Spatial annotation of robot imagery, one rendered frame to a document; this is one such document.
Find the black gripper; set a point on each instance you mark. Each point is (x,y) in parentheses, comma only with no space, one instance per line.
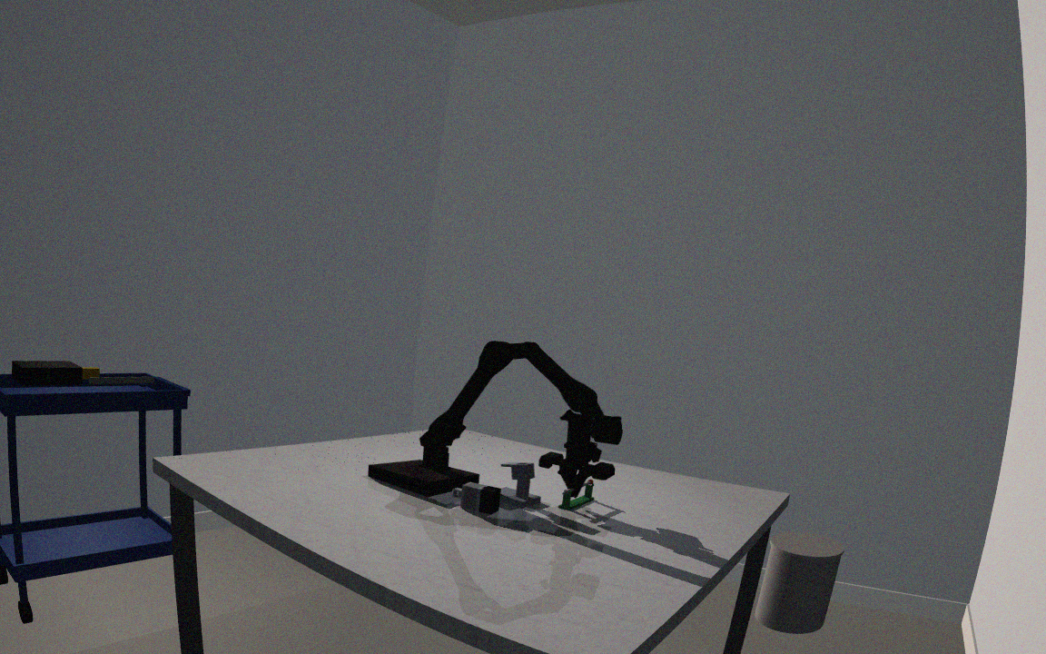
(577,458)

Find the white rod with red cap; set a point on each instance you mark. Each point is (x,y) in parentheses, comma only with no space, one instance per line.
(572,489)

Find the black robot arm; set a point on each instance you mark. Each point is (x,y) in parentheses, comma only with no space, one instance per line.
(493,359)

